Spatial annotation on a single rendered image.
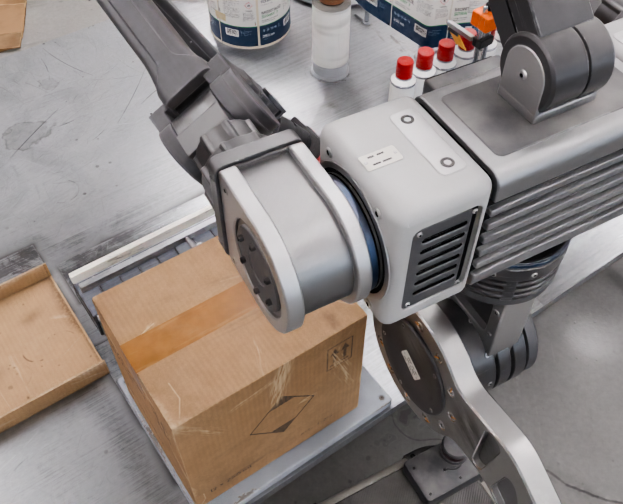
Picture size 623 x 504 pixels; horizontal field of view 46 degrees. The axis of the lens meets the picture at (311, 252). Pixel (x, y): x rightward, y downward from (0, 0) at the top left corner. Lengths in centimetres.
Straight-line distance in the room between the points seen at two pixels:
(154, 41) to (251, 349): 41
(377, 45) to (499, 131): 123
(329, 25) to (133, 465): 98
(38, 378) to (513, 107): 95
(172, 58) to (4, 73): 122
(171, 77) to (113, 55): 117
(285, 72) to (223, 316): 89
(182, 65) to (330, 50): 92
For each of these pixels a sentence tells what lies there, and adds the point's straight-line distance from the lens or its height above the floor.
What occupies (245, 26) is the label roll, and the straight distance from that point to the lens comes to 181.
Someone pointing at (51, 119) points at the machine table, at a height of 83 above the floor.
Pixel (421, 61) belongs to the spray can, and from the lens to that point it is 149.
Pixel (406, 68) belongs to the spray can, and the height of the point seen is 108.
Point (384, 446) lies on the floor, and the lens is 214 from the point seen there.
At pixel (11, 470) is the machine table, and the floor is 83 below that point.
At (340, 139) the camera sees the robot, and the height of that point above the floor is 153.
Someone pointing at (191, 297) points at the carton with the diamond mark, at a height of 112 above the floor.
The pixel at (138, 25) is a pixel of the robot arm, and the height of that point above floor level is 149.
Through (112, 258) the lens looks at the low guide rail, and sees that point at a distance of 137.
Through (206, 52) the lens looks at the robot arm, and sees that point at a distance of 115.
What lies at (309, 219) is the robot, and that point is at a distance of 59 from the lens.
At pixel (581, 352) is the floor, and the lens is 242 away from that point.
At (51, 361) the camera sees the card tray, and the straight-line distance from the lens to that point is 137.
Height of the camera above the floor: 194
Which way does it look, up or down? 51 degrees down
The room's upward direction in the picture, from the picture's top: straight up
